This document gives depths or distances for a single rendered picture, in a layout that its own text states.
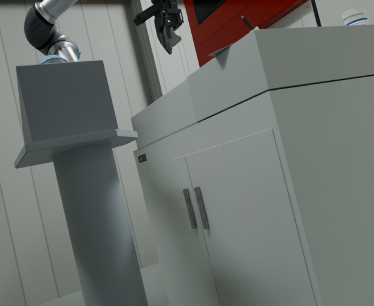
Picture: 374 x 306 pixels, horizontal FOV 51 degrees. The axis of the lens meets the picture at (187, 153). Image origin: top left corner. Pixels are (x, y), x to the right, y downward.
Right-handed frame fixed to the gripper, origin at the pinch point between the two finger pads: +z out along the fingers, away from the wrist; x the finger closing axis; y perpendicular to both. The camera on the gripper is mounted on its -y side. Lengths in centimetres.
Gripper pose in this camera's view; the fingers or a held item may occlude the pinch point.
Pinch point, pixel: (167, 50)
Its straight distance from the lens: 142.8
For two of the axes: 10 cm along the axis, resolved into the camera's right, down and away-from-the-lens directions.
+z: 2.3, 9.7, -0.4
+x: -4.5, 1.5, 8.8
